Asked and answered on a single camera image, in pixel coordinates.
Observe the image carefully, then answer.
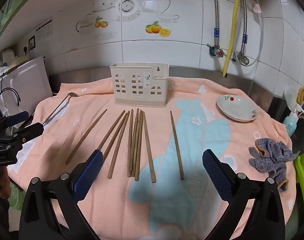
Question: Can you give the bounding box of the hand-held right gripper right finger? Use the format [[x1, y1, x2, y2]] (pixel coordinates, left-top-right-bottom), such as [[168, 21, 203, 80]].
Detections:
[[202, 149, 286, 240]]

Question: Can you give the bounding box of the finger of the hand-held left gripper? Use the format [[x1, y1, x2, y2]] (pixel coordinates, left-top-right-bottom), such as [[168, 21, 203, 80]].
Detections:
[[2, 111, 30, 128], [15, 122, 45, 143]]

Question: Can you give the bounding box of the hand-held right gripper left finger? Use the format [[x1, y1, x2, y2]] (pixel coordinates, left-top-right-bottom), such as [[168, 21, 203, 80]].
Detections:
[[19, 149, 104, 240]]

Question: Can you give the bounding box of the metal spoon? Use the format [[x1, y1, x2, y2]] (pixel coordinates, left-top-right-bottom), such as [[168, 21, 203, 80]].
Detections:
[[43, 92, 79, 127]]

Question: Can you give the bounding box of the row of wooden chopsticks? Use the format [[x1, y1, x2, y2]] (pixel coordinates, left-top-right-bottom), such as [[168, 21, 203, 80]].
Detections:
[[65, 108, 185, 183]]

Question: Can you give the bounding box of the beige plastic chopstick holder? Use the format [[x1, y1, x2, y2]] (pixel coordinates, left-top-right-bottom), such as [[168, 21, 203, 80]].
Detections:
[[109, 63, 170, 108]]

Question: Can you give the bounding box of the person's left hand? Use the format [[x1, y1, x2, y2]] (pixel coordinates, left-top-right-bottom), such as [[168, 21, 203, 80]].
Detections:
[[0, 166, 12, 198]]

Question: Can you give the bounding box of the white kitchen appliance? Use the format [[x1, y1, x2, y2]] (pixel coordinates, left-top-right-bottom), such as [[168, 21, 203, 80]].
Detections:
[[1, 56, 53, 111]]

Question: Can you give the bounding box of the grey knit glove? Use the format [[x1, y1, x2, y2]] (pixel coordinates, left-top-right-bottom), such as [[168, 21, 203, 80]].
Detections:
[[268, 160, 290, 193], [249, 138, 301, 173]]

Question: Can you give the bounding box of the white plastic jug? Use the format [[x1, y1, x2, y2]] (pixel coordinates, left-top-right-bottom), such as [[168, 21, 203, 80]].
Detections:
[[0, 49, 18, 64]]

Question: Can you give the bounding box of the white floral plate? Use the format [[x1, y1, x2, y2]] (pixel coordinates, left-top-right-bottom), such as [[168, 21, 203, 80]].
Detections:
[[216, 94, 259, 122]]

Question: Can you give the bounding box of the peach printed towel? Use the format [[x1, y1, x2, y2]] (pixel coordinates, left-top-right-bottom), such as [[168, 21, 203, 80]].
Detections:
[[7, 76, 298, 240]]

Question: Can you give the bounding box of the teal plastic bottle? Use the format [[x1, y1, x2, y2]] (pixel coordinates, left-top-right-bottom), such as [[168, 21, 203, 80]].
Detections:
[[282, 112, 298, 137]]

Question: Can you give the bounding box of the white plastic spatula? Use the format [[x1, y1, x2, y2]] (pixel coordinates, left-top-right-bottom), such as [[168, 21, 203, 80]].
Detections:
[[284, 85, 298, 107]]

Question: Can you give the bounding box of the metal angle valve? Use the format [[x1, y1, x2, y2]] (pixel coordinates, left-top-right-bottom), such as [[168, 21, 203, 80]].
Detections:
[[232, 52, 250, 65]]

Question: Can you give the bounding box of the black cable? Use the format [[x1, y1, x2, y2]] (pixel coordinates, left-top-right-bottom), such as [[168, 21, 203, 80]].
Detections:
[[0, 88, 21, 108]]

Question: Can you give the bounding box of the white wall label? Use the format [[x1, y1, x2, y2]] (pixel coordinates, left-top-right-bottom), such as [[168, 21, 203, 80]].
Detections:
[[36, 19, 54, 41]]

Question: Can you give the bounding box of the red handle valve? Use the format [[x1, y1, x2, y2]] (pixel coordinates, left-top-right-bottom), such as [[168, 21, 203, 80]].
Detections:
[[207, 43, 226, 59]]

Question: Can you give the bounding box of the clear plastic hose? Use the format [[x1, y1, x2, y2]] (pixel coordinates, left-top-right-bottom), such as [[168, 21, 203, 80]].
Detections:
[[232, 0, 265, 67]]

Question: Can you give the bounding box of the braided metal hose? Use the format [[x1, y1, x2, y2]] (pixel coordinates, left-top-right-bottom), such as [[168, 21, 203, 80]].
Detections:
[[241, 0, 256, 57], [211, 0, 221, 49]]

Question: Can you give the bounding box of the yellow gas hose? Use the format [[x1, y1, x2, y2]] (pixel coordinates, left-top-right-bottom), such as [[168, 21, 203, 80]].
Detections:
[[222, 0, 243, 78]]

